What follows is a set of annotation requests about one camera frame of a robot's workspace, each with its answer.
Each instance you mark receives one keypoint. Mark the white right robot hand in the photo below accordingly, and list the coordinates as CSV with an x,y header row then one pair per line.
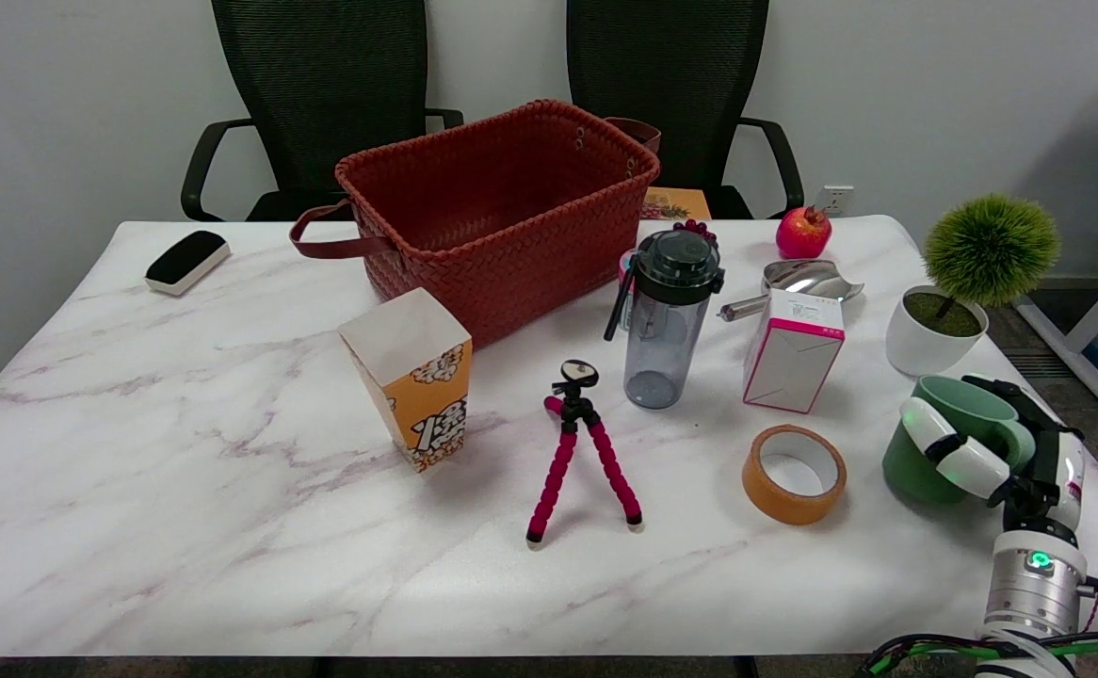
x,y
973,466

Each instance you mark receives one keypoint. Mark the green mug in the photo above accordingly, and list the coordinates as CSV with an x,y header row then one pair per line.
x,y
968,405

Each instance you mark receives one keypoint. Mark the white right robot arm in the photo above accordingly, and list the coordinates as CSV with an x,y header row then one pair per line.
x,y
1029,593

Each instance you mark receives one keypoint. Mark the orange tape roll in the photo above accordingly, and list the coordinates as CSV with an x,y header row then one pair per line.
x,y
766,490

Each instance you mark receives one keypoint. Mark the white box with pink edges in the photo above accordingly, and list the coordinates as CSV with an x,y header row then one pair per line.
x,y
789,367

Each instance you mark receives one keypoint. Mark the green ball plant white pot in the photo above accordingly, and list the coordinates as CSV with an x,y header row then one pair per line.
x,y
992,245

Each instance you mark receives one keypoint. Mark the metal scoop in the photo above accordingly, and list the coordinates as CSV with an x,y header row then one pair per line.
x,y
808,278

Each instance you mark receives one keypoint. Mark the red pomegranate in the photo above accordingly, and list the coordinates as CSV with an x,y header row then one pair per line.
x,y
801,235

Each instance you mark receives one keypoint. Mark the grey transparent water bottle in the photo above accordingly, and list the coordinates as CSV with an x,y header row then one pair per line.
x,y
667,348

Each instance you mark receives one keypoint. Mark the dark red grapes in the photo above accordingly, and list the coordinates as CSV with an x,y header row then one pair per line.
x,y
697,227

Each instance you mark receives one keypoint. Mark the orange book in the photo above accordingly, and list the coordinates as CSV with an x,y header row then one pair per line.
x,y
676,202

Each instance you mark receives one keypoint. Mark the small pink object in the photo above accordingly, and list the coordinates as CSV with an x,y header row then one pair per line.
x,y
624,266

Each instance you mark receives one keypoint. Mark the pink flexible mini tripod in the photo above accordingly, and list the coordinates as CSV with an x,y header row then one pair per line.
x,y
577,377

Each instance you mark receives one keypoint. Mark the black mesh office chair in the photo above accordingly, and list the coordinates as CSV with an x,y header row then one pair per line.
x,y
667,75
318,85

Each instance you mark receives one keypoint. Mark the red woven basket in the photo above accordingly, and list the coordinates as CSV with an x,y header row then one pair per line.
x,y
511,245

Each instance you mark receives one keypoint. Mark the orange popcorn box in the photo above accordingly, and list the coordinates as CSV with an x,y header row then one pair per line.
x,y
417,377

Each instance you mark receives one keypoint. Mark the black and white eraser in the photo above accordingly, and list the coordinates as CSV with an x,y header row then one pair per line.
x,y
186,259

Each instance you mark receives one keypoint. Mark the white wall socket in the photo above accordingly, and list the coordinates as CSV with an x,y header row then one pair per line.
x,y
836,200

